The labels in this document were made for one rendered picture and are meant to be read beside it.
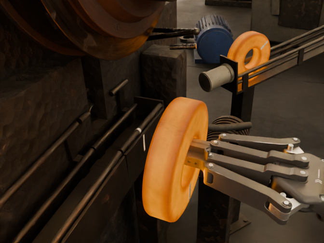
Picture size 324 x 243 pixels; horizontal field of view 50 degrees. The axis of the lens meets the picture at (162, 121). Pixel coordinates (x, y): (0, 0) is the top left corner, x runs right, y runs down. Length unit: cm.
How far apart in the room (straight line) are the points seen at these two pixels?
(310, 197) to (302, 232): 115
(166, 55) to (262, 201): 54
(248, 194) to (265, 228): 113
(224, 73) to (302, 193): 69
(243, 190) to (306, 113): 196
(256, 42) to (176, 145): 76
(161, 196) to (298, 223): 121
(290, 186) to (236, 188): 6
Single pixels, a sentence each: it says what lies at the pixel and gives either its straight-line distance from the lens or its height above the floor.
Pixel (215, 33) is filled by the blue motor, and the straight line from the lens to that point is 271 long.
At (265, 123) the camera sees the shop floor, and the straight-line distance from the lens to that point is 213.
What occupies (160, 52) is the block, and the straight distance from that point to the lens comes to 86.
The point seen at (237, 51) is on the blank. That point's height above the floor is 74.
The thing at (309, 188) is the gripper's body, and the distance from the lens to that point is 39.
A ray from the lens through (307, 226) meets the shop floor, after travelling 155.
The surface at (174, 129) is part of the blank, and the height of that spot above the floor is 90.
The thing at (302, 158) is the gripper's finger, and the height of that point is 86.
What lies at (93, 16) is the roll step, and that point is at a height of 98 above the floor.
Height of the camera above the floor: 109
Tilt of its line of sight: 31 degrees down
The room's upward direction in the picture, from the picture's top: 2 degrees counter-clockwise
